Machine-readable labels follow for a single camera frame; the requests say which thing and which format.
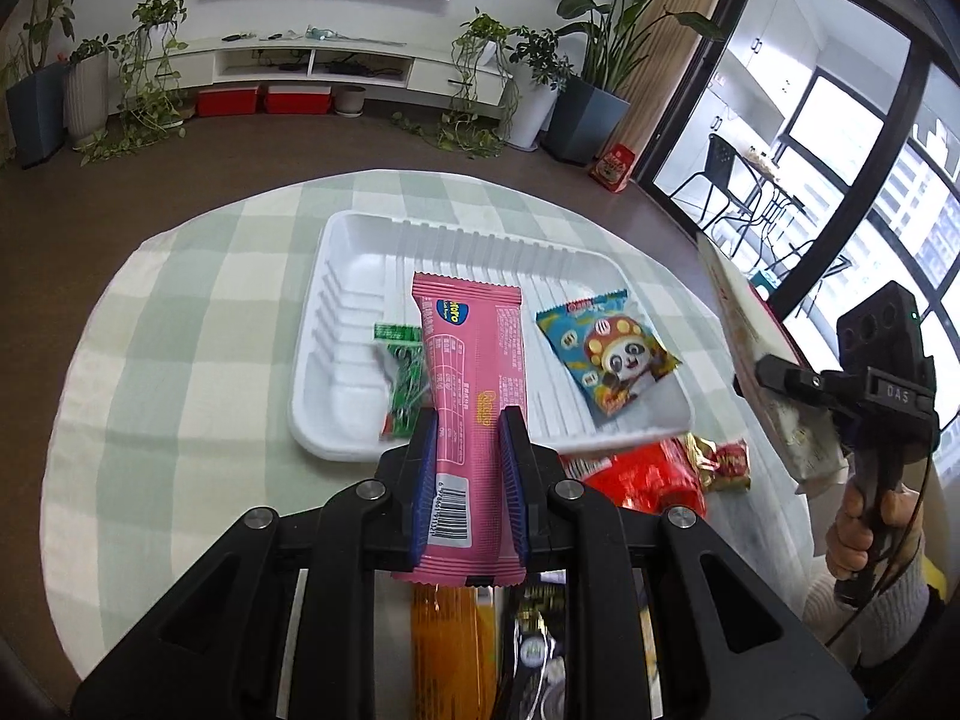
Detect green candy packet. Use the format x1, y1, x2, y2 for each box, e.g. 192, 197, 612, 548
373, 323, 430, 439

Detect pink wafer bar packet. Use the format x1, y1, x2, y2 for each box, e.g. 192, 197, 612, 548
402, 271, 527, 587

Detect blue panda snack bag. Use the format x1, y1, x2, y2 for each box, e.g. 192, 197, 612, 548
535, 289, 680, 418

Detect grey sleeved right forearm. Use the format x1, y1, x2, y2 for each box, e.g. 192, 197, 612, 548
802, 556, 935, 667

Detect person's right hand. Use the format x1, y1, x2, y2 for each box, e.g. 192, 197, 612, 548
823, 481, 926, 582

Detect red snack bag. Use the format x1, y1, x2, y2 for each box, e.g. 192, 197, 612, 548
560, 439, 708, 517

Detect black sesame snack packet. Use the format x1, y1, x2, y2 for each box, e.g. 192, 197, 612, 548
490, 582, 566, 720

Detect gold red candy packet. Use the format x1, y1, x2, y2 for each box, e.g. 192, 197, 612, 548
680, 434, 752, 493

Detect orange snack bar packet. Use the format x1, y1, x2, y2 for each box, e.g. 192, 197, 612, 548
410, 583, 498, 720

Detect white foam tray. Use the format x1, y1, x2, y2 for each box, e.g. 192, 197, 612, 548
290, 211, 693, 463

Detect green checked tablecloth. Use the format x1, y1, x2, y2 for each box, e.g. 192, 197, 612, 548
41, 169, 814, 673

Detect black balcony chair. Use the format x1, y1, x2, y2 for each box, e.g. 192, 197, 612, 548
668, 131, 853, 272

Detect red gift bag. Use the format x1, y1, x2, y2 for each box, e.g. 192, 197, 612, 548
589, 143, 636, 193

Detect tall plant blue square pot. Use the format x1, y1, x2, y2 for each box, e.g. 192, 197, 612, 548
540, 0, 734, 166

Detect hanging vine on console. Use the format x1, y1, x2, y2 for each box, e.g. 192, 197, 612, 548
391, 10, 516, 160

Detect small white round pot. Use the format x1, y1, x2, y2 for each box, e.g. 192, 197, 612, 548
334, 85, 366, 119

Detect right red storage box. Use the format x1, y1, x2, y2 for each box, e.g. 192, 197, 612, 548
263, 83, 332, 115

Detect red storage box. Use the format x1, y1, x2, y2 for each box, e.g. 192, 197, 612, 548
263, 83, 332, 115
195, 85, 260, 117

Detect white tv console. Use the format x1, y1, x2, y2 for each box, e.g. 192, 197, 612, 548
110, 32, 516, 111

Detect bushy plant white pot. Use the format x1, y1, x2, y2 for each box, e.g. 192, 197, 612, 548
503, 26, 573, 151

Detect left red storage box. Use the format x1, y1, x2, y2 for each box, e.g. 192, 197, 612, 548
195, 85, 260, 117

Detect trailing ivy plant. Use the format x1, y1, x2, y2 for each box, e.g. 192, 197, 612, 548
78, 0, 189, 166

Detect plant in white ribbed pot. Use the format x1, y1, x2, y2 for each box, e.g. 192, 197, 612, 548
65, 34, 110, 151

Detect tall plant dark blue pot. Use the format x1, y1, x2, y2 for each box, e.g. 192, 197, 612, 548
2, 0, 75, 167

